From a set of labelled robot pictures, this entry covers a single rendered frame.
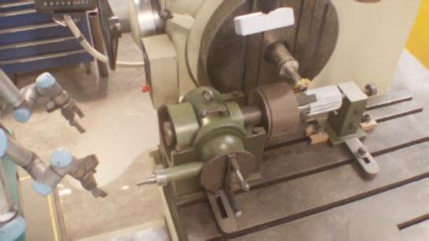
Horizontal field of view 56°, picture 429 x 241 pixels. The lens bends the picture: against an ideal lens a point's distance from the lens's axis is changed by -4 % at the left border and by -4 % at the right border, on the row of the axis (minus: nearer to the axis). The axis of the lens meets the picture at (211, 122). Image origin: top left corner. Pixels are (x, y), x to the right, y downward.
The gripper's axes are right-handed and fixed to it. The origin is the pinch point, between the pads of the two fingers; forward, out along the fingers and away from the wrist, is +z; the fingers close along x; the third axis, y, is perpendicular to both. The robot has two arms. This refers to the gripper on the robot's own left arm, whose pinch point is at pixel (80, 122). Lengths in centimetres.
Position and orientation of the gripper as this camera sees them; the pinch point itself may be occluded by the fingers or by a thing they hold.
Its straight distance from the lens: 218.5
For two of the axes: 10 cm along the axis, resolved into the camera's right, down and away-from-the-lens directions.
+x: -2.6, -5.9, 7.7
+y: 8.8, -4.7, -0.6
